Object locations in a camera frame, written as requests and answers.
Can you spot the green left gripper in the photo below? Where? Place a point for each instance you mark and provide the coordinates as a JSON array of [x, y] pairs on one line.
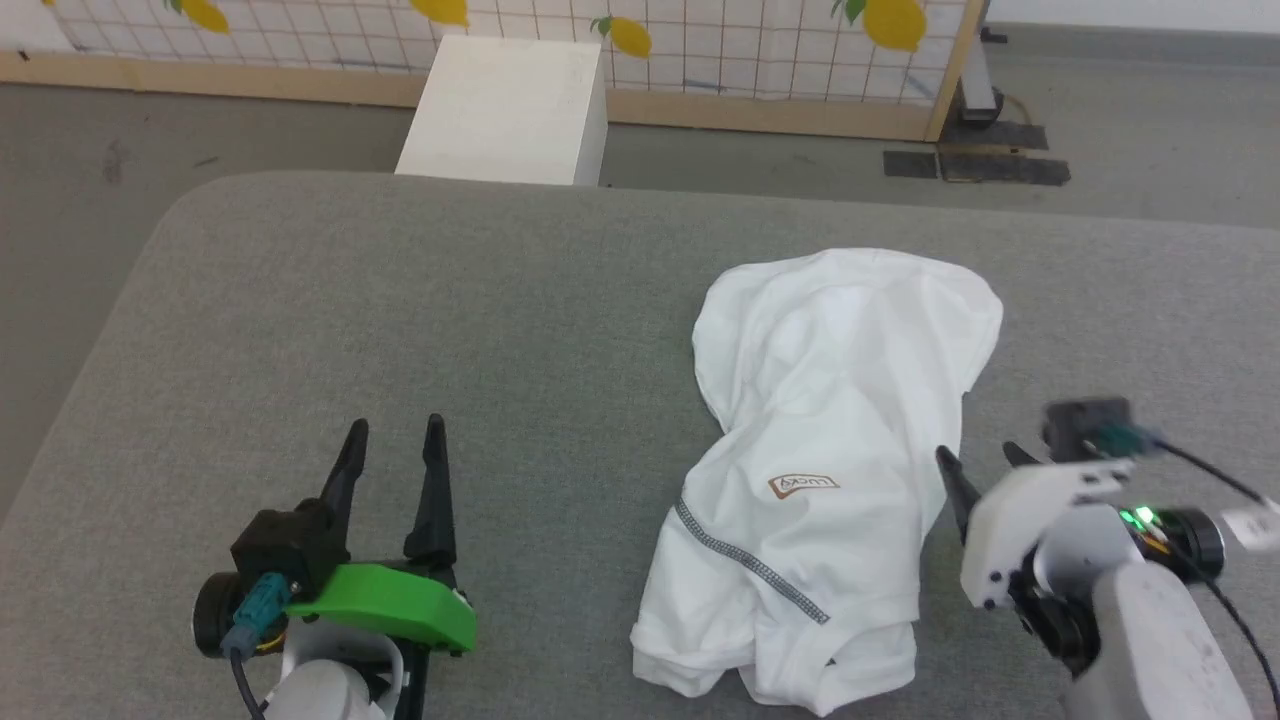
[[390, 600]]

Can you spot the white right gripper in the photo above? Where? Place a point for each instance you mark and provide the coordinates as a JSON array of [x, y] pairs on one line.
[[1015, 520]]

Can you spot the white garment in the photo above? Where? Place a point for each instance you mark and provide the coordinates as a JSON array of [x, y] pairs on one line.
[[830, 400]]

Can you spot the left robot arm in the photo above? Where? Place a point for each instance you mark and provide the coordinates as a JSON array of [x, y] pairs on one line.
[[320, 695]]

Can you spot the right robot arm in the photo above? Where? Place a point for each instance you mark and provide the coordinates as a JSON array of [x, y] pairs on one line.
[[1150, 640]]

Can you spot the dark floor mat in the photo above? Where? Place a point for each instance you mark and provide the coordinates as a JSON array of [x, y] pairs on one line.
[[910, 164], [1005, 168]]

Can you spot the white box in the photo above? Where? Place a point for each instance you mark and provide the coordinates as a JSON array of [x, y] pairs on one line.
[[505, 110]]

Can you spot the lemon print tile partition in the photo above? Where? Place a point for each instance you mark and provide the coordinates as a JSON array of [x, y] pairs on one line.
[[750, 40]]

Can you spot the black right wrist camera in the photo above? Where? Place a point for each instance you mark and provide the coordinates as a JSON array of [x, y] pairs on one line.
[[1085, 420]]

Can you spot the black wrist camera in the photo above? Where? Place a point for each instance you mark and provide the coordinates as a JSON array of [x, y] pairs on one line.
[[1085, 420], [290, 540]]

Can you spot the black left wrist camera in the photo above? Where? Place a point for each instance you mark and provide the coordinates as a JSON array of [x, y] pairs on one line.
[[290, 540]]

